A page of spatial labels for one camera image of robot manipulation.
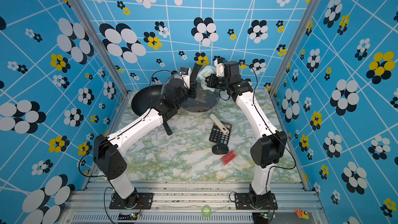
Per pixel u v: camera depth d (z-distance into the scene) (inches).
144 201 28.8
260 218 27.3
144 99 43.8
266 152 18.8
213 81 27.4
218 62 27.8
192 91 26.8
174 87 22.1
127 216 28.3
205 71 29.8
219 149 34.9
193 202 29.6
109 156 17.0
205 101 33.2
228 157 34.3
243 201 28.7
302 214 26.9
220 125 35.0
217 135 37.6
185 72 25.2
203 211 27.8
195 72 29.1
